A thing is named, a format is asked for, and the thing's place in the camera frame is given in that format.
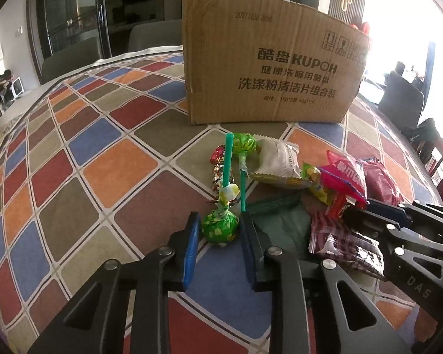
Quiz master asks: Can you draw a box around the wooden chair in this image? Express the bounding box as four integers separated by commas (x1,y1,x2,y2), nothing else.
419,138,443,200

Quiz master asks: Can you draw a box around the white snack packet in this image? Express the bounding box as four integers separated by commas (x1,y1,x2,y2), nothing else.
250,138,312,189

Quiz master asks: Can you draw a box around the dark green cloth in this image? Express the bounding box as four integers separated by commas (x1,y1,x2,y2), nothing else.
402,118,443,152

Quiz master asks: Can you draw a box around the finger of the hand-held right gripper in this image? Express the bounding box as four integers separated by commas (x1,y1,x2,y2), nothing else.
367,199,443,230
344,207,443,256

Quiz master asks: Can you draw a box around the pink snack packet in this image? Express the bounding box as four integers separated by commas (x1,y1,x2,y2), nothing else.
319,150,368,207

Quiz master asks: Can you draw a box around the dark green snack packet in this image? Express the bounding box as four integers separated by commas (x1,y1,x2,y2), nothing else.
245,194,312,263

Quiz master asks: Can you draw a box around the colourful checkered tablecloth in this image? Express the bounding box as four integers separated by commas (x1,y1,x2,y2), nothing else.
0,53,443,354

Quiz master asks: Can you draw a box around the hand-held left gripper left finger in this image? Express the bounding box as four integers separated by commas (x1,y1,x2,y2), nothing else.
26,212,202,354

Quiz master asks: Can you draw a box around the maroon striped snack packet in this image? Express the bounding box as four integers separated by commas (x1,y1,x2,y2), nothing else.
308,208,386,281

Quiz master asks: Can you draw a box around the red and gold foil candy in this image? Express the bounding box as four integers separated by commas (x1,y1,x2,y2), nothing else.
209,147,228,193

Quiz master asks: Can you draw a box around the dark red snack packet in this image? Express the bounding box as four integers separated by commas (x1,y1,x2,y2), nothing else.
358,158,405,207

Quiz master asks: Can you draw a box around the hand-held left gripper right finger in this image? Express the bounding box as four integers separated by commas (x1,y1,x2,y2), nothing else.
240,217,421,354

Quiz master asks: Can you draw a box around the brown cardboard box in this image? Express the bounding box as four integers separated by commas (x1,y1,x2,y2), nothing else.
181,0,372,125

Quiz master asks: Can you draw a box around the green lollipop with teal stick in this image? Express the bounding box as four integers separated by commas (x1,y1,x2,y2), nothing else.
201,135,240,246

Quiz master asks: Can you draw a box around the dark grey side chair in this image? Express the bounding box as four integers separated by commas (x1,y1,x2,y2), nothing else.
378,70,425,128

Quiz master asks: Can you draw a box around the grey dining chair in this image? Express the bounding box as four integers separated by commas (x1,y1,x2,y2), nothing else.
40,37,113,85
127,19,183,53

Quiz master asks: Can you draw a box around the black framed glass door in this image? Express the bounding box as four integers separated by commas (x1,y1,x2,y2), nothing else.
26,0,185,82

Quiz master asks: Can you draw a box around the yellow green candy packet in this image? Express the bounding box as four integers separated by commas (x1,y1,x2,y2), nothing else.
302,162,331,204

